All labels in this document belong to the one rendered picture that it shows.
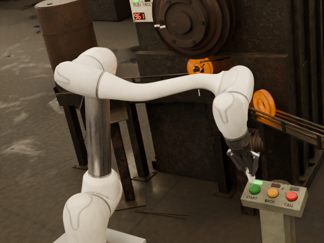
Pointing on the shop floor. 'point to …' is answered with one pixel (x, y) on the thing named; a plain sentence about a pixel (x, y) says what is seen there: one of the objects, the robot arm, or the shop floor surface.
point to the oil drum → (65, 29)
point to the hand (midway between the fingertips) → (250, 174)
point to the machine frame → (289, 64)
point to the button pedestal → (275, 209)
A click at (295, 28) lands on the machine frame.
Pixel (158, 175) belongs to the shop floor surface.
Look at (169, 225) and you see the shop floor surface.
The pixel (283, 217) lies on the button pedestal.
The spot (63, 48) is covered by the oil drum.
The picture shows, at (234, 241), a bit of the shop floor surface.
